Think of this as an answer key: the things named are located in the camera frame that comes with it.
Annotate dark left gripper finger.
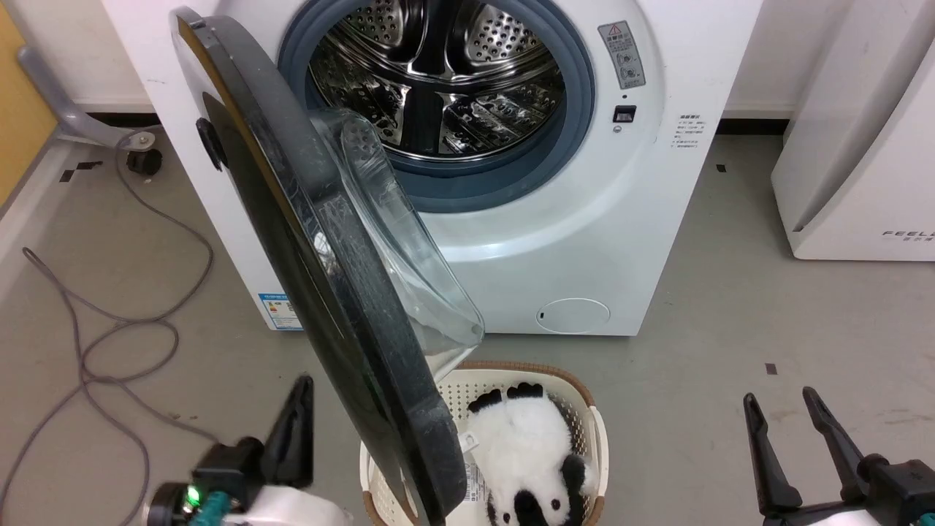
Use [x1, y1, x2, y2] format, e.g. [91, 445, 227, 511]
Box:
[261, 376, 316, 489]

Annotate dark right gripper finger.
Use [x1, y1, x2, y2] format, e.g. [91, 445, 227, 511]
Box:
[743, 393, 804, 517]
[803, 386, 874, 504]

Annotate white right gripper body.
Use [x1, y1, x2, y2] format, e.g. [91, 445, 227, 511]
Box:
[763, 503, 888, 526]

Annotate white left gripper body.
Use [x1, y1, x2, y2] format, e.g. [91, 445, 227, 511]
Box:
[223, 485, 354, 526]

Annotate black round washer door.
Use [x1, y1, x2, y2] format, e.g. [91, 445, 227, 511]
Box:
[169, 7, 485, 526]

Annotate white front-load washing machine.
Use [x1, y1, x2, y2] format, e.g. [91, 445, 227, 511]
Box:
[102, 0, 764, 337]

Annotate grey rubber door gasket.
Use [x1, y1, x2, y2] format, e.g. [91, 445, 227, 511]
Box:
[278, 0, 596, 214]

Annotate blue energy label sticker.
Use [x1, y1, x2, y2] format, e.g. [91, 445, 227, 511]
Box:
[257, 293, 304, 331]

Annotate cream plastic laundry basket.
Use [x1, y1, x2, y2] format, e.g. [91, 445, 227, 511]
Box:
[359, 362, 609, 526]

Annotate black white panda plush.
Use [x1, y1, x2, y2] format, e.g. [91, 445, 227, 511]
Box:
[466, 383, 598, 526]

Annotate white appliance cabinet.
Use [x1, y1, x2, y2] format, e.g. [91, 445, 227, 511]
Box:
[771, 0, 935, 262]

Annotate black caster wheel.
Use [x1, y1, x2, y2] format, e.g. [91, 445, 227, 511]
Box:
[126, 148, 163, 176]

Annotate steel washer drum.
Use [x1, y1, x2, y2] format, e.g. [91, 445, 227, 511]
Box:
[308, 0, 565, 158]

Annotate grey metal stand leg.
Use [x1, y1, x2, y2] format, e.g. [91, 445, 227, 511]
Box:
[18, 45, 158, 151]

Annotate grey warning label sticker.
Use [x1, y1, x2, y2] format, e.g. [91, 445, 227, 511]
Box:
[598, 20, 646, 91]

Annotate grey floor cable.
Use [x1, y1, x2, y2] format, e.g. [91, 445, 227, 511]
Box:
[0, 131, 220, 526]

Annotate yellow wall panel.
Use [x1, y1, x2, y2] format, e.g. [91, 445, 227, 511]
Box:
[0, 0, 59, 207]

